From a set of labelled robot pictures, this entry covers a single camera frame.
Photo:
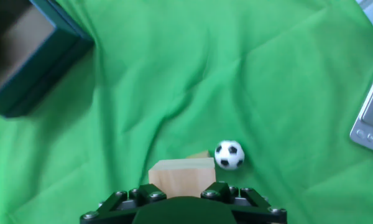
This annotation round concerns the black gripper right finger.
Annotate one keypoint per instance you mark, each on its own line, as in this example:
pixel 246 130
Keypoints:
pixel 245 203

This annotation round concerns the silver digital scale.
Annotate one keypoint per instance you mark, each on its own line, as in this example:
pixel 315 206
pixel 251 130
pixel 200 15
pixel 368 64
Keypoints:
pixel 371 118

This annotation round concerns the green cloth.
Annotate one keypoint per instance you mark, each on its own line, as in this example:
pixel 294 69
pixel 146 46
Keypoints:
pixel 174 93

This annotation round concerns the small wooden cube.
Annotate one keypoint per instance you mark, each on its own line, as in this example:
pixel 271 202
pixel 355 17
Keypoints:
pixel 200 154

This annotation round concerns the small soccer ball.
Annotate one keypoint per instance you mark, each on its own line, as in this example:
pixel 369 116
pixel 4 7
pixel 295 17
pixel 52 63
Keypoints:
pixel 229 155

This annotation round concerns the large wooden block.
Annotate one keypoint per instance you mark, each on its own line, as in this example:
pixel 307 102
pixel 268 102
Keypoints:
pixel 181 179

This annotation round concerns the dark green gift box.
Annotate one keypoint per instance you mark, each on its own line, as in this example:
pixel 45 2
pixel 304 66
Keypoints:
pixel 37 62

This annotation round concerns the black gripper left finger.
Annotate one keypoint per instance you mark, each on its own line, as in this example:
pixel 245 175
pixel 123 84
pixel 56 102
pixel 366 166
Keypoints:
pixel 124 203

